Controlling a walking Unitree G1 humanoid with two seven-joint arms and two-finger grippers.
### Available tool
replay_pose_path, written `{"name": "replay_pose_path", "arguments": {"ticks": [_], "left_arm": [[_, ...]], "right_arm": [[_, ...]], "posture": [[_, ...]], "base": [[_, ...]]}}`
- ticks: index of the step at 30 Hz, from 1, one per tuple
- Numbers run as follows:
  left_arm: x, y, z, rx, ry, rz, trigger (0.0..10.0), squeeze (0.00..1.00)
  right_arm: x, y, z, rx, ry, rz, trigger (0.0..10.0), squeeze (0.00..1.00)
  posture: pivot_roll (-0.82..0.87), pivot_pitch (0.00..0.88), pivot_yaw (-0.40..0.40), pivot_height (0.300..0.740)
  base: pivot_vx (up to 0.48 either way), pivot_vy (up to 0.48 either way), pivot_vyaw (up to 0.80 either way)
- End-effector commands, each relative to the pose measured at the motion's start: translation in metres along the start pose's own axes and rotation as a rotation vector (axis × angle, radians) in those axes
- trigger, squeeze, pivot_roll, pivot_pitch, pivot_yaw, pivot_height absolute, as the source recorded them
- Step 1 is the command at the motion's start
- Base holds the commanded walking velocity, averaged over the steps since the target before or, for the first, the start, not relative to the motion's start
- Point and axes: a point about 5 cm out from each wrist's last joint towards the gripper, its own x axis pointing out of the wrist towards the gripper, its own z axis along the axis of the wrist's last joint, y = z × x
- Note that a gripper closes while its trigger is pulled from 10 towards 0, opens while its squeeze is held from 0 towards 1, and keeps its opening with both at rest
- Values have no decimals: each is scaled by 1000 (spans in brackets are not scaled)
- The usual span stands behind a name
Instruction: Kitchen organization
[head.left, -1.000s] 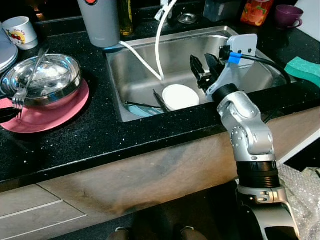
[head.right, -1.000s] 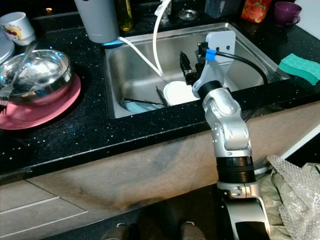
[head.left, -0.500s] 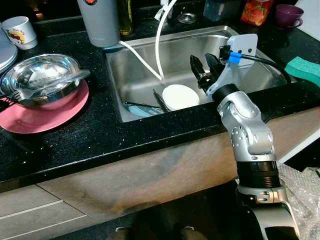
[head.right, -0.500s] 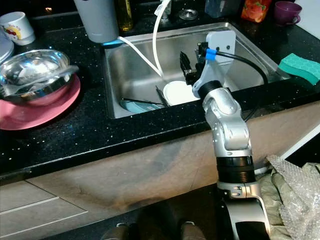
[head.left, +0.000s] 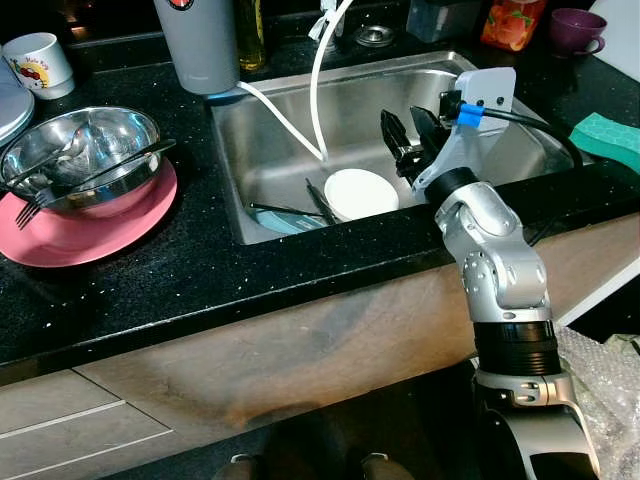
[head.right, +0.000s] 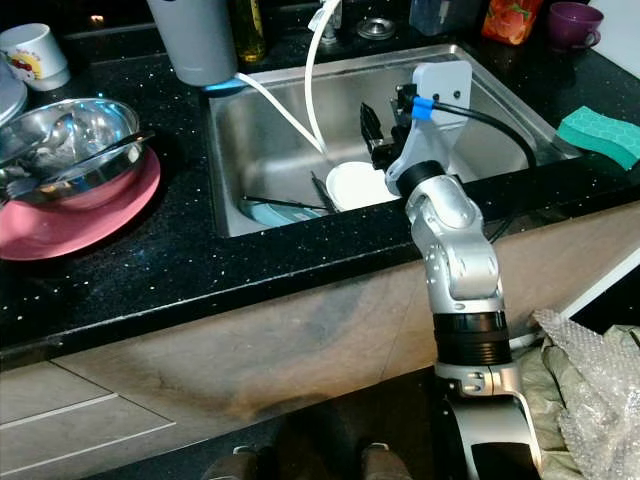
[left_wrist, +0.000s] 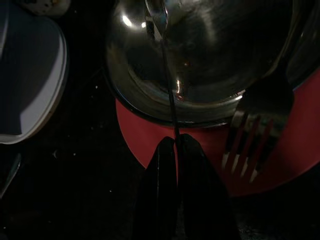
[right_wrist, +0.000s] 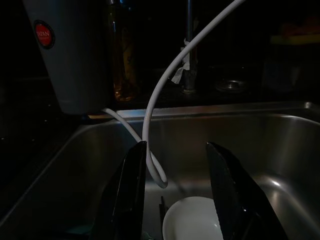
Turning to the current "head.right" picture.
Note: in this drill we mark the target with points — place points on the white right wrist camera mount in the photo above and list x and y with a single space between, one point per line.
445 105

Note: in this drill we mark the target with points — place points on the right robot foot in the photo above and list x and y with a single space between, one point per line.
385 465

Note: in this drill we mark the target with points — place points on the stainless steel bowl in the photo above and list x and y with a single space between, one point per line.
100 125

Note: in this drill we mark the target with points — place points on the dark metal utensil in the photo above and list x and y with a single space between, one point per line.
323 192

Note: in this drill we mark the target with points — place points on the stainless steel sink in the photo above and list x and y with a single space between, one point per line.
260 160

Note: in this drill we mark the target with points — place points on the metal spoon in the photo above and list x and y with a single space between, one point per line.
55 135

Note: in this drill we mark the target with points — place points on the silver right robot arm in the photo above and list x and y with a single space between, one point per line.
460 260

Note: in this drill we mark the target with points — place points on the round metal sink strainer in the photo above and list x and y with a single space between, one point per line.
377 28

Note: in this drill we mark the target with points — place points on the purple cup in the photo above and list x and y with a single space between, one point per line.
572 25

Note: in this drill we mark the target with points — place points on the clear bubble wrap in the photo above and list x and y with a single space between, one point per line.
590 400

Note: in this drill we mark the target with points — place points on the yellow oil bottle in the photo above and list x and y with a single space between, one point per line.
250 30

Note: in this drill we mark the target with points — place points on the metal knife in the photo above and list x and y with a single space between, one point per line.
275 201

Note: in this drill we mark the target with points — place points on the green sponge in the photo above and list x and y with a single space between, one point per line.
600 135

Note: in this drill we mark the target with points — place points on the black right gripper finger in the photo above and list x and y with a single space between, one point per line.
395 116
371 122

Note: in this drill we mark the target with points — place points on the white round bowl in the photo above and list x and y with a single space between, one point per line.
360 188

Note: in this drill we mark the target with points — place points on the grey tumbler with red sticker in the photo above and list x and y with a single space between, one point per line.
195 45

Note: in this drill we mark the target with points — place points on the peach juice carton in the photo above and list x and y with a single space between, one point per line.
512 20

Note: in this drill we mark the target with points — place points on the pink round plate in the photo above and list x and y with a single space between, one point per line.
80 235

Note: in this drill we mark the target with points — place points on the white tap fitting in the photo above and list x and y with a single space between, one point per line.
330 20

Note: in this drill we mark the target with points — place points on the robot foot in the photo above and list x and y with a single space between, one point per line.
232 465
385 465

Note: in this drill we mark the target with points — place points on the teal round plate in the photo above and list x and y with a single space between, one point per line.
280 215

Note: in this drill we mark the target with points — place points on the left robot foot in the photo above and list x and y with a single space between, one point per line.
232 465

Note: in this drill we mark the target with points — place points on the white printed mug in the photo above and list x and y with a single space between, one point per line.
35 55

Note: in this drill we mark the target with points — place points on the dark sponge holder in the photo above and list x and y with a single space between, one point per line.
445 15

